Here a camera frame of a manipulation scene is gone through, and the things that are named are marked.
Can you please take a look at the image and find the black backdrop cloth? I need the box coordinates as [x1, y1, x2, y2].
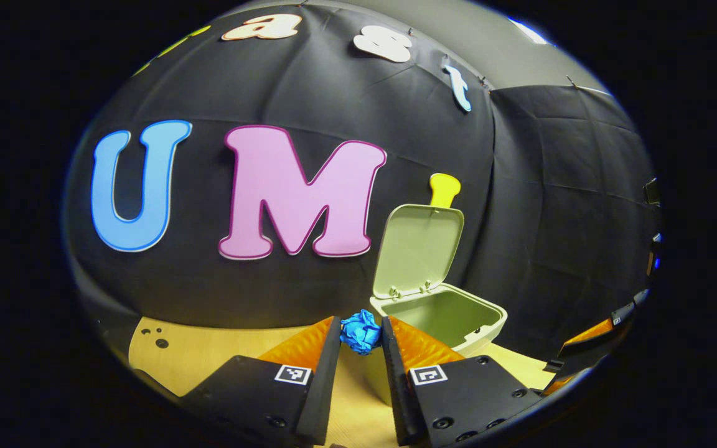
[63, 0, 664, 374]

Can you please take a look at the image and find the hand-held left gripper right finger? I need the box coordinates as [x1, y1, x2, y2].
[381, 315, 543, 447]

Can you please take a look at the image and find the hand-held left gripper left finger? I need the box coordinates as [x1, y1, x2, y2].
[181, 315, 342, 446]

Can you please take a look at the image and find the pale green desktop garbage bin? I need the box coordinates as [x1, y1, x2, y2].
[358, 203, 508, 405]

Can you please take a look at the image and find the blue paper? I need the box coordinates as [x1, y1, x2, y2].
[340, 309, 384, 355]

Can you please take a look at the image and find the wooden desktop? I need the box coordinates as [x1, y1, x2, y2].
[128, 316, 555, 448]

